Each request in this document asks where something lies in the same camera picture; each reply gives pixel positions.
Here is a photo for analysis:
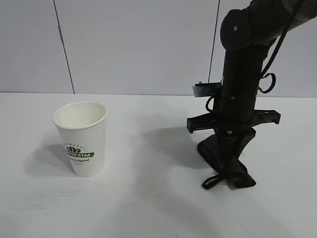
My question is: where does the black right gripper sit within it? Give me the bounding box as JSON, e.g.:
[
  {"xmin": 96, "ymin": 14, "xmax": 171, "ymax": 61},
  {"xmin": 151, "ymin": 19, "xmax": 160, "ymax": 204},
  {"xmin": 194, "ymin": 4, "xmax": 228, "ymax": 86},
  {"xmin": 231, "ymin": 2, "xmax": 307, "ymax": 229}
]
[{"xmin": 187, "ymin": 95, "xmax": 282, "ymax": 183}]

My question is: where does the purple and black cloth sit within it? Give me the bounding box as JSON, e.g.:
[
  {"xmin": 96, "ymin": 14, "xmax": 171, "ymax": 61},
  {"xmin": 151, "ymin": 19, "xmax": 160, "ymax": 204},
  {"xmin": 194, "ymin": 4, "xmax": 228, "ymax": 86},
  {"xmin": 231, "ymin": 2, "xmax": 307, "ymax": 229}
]
[{"xmin": 197, "ymin": 136, "xmax": 257, "ymax": 190}]

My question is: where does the white paper coffee cup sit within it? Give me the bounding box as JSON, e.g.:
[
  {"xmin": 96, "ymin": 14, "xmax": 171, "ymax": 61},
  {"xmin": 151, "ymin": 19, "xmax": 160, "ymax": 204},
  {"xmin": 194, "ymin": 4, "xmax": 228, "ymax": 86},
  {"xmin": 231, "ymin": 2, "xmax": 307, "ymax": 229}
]
[{"xmin": 52, "ymin": 101, "xmax": 108, "ymax": 179}]

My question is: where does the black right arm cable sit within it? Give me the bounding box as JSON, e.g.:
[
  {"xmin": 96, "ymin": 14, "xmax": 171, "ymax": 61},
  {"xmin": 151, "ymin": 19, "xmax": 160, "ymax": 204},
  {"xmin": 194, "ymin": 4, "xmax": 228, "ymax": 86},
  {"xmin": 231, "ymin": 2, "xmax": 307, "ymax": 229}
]
[{"xmin": 257, "ymin": 0, "xmax": 304, "ymax": 95}]

